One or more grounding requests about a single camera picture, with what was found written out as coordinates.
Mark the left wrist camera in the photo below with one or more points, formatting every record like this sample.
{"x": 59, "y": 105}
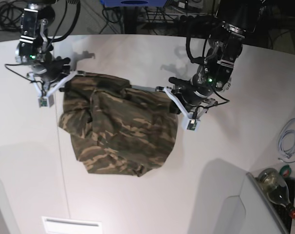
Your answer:
{"x": 190, "y": 124}

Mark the camouflage t-shirt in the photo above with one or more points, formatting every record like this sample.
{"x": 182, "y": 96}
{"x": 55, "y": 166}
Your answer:
{"x": 117, "y": 129}

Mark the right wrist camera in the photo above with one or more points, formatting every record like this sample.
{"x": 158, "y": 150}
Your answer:
{"x": 46, "y": 101}

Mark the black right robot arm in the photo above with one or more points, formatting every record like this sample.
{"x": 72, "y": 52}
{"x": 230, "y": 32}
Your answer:
{"x": 35, "y": 46}

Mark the green tape roll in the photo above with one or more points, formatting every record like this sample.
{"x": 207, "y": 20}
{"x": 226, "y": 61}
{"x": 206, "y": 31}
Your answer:
{"x": 285, "y": 171}

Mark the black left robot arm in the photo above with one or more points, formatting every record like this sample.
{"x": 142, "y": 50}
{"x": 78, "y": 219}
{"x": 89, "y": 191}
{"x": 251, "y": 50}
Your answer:
{"x": 213, "y": 42}

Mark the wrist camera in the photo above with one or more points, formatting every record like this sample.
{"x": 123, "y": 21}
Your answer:
{"x": 46, "y": 101}
{"x": 190, "y": 124}

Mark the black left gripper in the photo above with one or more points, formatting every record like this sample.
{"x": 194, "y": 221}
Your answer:
{"x": 189, "y": 96}

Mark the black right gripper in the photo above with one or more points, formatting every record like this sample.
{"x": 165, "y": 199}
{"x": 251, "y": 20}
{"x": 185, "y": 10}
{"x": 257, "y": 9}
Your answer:
{"x": 55, "y": 70}

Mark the clear glass bottle red cap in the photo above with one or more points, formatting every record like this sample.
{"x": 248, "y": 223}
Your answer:
{"x": 276, "y": 189}

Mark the blue box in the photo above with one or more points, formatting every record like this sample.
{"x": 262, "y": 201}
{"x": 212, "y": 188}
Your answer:
{"x": 119, "y": 3}

